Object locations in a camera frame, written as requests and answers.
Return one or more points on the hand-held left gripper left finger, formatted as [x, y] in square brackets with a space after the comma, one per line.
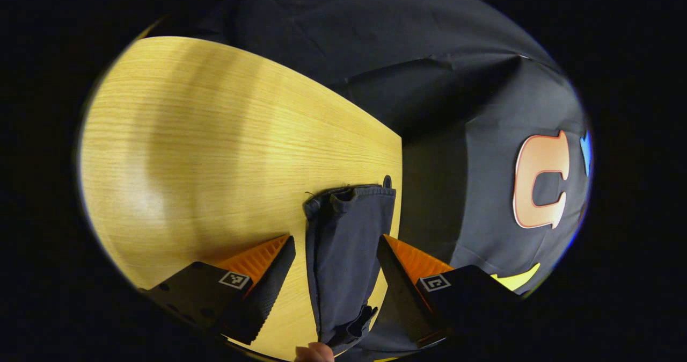
[268, 292]

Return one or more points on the dark blue jeans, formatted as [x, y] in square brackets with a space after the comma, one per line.
[343, 244]

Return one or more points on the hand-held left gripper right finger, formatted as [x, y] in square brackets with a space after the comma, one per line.
[402, 297]

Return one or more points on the black backdrop cloth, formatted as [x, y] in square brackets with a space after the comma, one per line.
[456, 109]

